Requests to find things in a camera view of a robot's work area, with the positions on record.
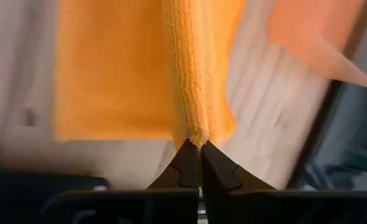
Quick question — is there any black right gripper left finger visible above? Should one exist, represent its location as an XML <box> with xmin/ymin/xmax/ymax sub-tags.
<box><xmin>147</xmin><ymin>139</ymin><xmax>200</xmax><ymax>190</ymax></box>

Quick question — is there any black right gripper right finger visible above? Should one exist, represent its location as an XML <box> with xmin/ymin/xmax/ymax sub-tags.
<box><xmin>201</xmin><ymin>140</ymin><xmax>276</xmax><ymax>224</ymax></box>

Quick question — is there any orange translucent plastic bin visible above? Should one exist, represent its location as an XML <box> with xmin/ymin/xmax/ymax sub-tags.
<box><xmin>266</xmin><ymin>0</ymin><xmax>367</xmax><ymax>90</ymax></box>

